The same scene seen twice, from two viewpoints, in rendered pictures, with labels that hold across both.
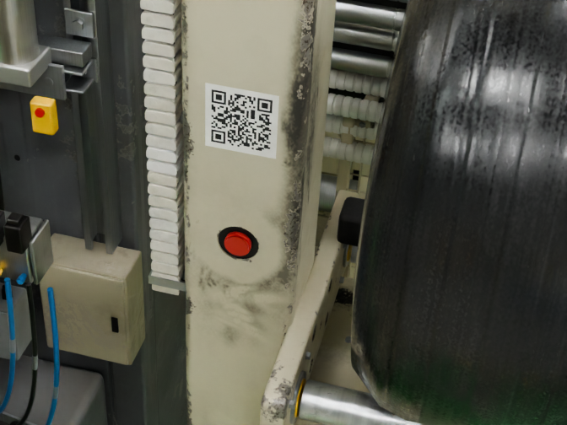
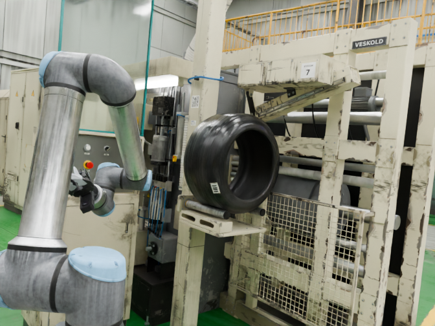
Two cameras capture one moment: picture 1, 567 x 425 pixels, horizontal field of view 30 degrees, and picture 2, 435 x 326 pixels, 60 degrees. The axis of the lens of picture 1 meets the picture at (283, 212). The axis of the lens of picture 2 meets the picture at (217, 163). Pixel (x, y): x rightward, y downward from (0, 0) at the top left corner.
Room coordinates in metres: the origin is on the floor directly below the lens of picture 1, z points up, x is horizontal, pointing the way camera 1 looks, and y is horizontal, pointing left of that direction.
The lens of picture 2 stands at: (-0.88, -1.44, 1.27)
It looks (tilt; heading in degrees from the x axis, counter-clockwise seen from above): 3 degrees down; 36
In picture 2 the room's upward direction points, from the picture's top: 5 degrees clockwise
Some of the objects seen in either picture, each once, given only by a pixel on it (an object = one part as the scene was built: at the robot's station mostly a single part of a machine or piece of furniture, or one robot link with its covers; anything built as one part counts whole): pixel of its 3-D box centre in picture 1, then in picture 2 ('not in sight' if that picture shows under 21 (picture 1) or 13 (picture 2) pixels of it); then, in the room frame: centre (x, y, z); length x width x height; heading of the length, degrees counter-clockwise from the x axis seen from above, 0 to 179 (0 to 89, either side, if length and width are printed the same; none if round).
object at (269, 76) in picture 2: not in sight; (287, 76); (1.17, -0.41, 1.71); 0.61 x 0.25 x 0.15; 77
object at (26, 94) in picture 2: not in sight; (54, 143); (2.08, 3.62, 1.05); 1.61 x 0.73 x 2.10; 86
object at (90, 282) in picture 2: not in sight; (93, 283); (-0.26, -0.61, 0.86); 0.17 x 0.15 x 0.18; 125
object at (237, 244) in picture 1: (239, 241); not in sight; (0.88, 0.05, 1.06); 0.03 x 0.02 x 0.03; 77
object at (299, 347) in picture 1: (315, 312); (204, 202); (0.95, -0.05, 0.90); 0.40 x 0.03 x 0.10; 167
